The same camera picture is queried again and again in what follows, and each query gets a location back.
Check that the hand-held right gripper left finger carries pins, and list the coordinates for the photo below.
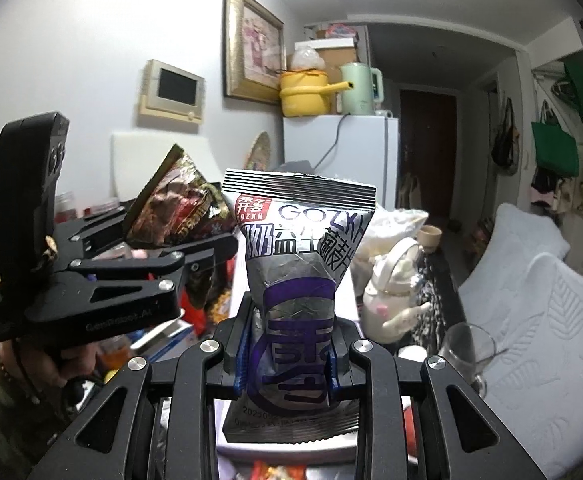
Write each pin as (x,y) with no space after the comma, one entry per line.
(235,366)

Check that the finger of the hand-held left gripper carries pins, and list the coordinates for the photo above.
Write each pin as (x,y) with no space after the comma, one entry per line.
(96,220)
(171,260)

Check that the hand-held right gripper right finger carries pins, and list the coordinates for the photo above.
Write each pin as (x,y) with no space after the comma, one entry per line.
(342,376)

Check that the dark brown snack packet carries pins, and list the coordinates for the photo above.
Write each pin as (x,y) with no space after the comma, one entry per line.
(181,205)

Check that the silver purple snack packet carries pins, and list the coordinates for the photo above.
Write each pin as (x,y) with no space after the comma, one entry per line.
(296,270)

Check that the person's left hand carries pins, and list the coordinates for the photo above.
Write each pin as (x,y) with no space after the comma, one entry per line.
(78,360)

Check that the blue white carton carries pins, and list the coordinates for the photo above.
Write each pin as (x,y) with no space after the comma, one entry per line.
(171,338)

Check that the white paper roll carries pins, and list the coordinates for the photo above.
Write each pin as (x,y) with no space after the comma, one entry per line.
(412,353)

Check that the white cartoon water bottle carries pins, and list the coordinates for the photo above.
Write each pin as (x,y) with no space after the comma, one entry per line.
(391,295)

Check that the glass cup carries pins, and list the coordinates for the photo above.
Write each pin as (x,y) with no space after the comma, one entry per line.
(466,355)

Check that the woven round mat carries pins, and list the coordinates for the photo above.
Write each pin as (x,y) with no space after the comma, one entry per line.
(259,152)

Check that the grey paper bag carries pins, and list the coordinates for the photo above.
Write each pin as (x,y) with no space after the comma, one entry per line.
(294,166)

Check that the clear plastic bag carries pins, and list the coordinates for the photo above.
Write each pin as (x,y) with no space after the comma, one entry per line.
(396,225)

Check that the small beige cup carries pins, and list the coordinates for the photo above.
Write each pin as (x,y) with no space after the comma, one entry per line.
(429,237)

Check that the large leaf pattern pillow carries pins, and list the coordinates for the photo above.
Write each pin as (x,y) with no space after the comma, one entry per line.
(536,360)

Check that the yellow pot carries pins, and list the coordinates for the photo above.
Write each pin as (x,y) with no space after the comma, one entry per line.
(304,95)

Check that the white fridge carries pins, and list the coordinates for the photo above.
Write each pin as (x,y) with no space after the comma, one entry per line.
(361,160)

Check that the small leaf pattern pillow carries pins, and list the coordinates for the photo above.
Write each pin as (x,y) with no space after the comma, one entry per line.
(526,237)

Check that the framed picture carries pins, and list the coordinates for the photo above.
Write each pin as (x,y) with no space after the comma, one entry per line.
(254,45)

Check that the dark wooden door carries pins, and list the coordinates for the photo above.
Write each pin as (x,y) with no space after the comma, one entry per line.
(426,155)

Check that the green electric kettle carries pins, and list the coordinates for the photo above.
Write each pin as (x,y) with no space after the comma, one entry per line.
(359,90)

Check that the cardboard box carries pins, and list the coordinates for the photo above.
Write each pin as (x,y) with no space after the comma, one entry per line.
(339,52)

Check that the dark hanging bag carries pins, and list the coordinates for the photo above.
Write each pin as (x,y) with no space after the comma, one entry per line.
(506,140)

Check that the wall intercom panel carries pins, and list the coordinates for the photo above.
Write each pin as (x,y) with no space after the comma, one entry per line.
(174,90)

